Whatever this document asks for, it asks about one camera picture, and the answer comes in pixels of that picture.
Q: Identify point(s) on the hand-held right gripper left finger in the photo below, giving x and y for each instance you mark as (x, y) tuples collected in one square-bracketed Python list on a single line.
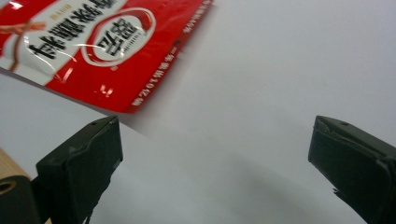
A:
[(77, 174)]

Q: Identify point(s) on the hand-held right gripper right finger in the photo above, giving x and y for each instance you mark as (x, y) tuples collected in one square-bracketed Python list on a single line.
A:
[(351, 168)]

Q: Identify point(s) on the red and white snack packet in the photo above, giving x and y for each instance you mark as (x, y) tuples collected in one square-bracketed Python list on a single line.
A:
[(102, 46)]

